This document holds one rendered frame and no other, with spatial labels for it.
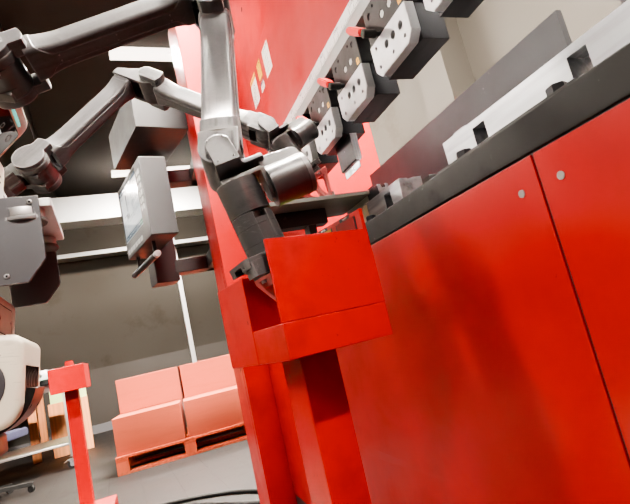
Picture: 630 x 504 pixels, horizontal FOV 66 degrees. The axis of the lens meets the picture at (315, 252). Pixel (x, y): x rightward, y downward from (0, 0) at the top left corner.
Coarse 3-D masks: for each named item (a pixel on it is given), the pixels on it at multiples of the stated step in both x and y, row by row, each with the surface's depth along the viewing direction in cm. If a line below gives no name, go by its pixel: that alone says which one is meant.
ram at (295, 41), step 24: (240, 0) 190; (264, 0) 165; (288, 0) 145; (312, 0) 129; (336, 0) 117; (360, 0) 107; (240, 24) 196; (264, 24) 168; (288, 24) 148; (312, 24) 132; (336, 24) 119; (360, 24) 110; (240, 48) 201; (288, 48) 151; (312, 48) 134; (336, 48) 121; (240, 72) 207; (264, 72) 177; (288, 72) 154; (240, 96) 213; (264, 96) 181; (288, 96) 158; (312, 96) 139
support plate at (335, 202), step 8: (352, 192) 120; (360, 192) 120; (368, 192) 121; (296, 200) 114; (304, 200) 115; (312, 200) 116; (320, 200) 117; (328, 200) 118; (336, 200) 120; (344, 200) 122; (352, 200) 124; (360, 200) 126; (272, 208) 114; (280, 208) 116; (288, 208) 117; (296, 208) 119; (304, 208) 121; (312, 208) 122; (328, 208) 126; (336, 208) 128; (344, 208) 130; (328, 216) 135
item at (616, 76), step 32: (608, 64) 46; (576, 96) 49; (608, 96) 46; (512, 128) 58; (544, 128) 54; (480, 160) 64; (512, 160) 59; (416, 192) 79; (448, 192) 71; (384, 224) 90
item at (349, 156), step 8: (352, 136) 128; (344, 144) 132; (352, 144) 128; (344, 152) 133; (352, 152) 128; (360, 152) 128; (344, 160) 133; (352, 160) 129; (344, 168) 134; (352, 168) 132
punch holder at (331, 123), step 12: (324, 96) 131; (336, 96) 130; (312, 108) 140; (324, 108) 133; (336, 108) 129; (312, 120) 142; (324, 120) 133; (336, 120) 128; (324, 132) 134; (336, 132) 128; (348, 132) 129; (360, 132) 130; (324, 144) 136; (336, 144) 134
